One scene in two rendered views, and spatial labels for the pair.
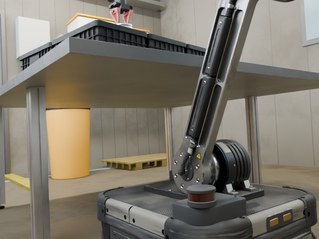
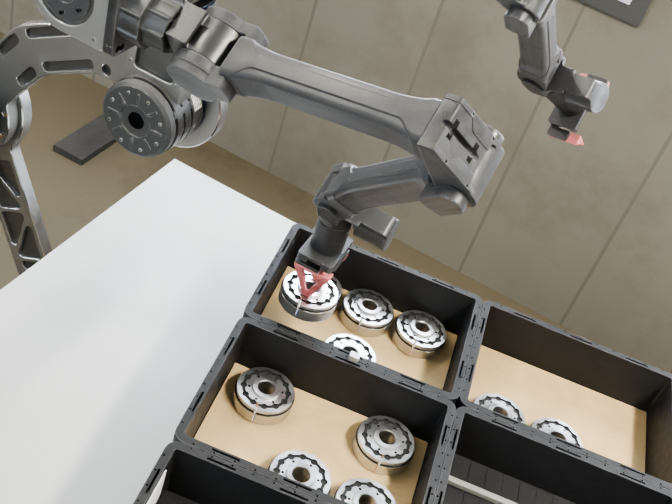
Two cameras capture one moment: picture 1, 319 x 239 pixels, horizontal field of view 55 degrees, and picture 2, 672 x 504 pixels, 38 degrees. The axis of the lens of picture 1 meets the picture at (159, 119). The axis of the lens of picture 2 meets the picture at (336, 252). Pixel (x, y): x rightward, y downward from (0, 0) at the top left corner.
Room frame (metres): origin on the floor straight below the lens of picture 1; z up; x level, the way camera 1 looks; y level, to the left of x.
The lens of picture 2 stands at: (2.48, -0.65, 2.08)
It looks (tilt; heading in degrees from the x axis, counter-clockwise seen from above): 38 degrees down; 140
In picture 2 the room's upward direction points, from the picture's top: 20 degrees clockwise
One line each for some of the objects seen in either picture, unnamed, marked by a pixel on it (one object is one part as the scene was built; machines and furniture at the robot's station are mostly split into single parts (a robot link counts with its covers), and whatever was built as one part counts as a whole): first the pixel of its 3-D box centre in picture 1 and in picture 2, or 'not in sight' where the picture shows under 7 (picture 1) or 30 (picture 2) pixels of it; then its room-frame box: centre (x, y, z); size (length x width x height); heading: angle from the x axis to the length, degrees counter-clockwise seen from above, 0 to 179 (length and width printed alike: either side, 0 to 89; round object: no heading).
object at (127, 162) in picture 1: (148, 160); not in sight; (4.10, 0.17, 0.05); 1.08 x 0.72 x 0.10; 127
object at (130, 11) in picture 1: (123, 17); (315, 271); (1.48, 0.15, 1.02); 0.07 x 0.07 x 0.09; 40
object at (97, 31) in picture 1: (98, 50); (360, 328); (1.50, 0.28, 0.87); 0.40 x 0.30 x 0.11; 46
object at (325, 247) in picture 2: (120, 2); (329, 237); (1.47, 0.16, 1.09); 0.10 x 0.07 x 0.07; 130
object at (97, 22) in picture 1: (98, 39); (368, 309); (1.50, 0.28, 0.92); 0.40 x 0.30 x 0.02; 46
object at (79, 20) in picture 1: (91, 32); not in sight; (3.84, 0.80, 1.71); 0.52 x 0.44 x 0.29; 127
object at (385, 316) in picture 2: not in sight; (368, 307); (1.45, 0.33, 0.86); 0.10 x 0.10 x 0.01
